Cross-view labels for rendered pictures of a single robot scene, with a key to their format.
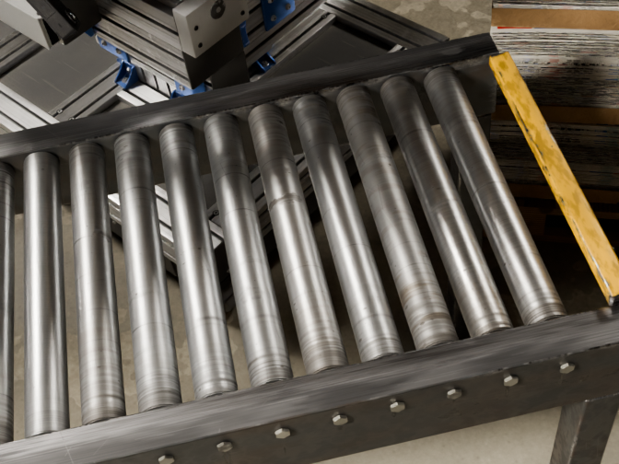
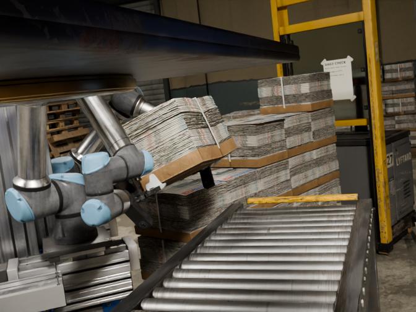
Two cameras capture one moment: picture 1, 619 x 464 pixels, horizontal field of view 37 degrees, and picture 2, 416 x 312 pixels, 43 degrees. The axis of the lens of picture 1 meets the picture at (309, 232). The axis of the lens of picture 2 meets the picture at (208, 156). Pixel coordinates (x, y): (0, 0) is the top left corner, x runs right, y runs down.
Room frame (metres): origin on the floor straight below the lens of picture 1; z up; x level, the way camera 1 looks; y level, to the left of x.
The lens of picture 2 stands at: (0.28, 1.63, 1.28)
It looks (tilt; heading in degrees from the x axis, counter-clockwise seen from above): 7 degrees down; 294
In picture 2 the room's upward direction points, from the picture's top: 7 degrees counter-clockwise
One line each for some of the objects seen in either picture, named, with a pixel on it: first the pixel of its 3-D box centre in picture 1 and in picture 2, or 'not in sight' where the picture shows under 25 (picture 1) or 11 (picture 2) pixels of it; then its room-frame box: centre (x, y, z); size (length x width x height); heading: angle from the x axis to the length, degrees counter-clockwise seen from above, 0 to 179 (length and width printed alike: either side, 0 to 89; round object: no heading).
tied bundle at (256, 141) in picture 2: not in sight; (244, 143); (1.29, -1.12, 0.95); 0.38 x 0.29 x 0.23; 163
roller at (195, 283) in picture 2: not in sight; (247, 289); (0.73, 0.47, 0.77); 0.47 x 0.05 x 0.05; 4
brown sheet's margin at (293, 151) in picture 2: not in sight; (274, 149); (1.20, -1.40, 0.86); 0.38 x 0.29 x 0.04; 162
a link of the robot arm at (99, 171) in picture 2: not in sight; (102, 172); (1.13, 0.45, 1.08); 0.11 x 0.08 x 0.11; 71
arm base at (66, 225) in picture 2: not in sight; (73, 224); (1.45, 0.23, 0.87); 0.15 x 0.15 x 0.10
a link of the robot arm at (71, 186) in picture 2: not in sight; (67, 191); (1.45, 0.23, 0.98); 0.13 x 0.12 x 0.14; 71
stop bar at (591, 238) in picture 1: (554, 164); (301, 199); (0.78, -0.32, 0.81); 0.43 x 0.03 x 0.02; 4
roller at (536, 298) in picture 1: (488, 190); (295, 213); (0.79, -0.24, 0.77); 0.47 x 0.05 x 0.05; 4
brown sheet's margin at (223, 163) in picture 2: not in sight; (246, 158); (1.28, -1.11, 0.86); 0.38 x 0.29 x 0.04; 163
